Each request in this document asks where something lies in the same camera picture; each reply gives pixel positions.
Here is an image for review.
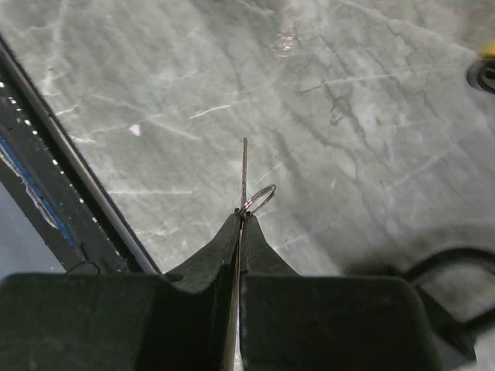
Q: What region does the brass padlock key with ring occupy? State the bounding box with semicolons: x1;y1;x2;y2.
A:
237;137;277;217

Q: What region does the yellow padlock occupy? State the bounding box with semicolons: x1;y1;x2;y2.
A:
466;40;494;95

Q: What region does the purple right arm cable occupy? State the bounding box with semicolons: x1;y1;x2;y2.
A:
401;247;495;329

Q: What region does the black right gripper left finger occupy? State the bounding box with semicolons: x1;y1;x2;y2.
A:
1;213;242;370

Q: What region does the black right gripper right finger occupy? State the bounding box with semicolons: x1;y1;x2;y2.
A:
240;218;476;370

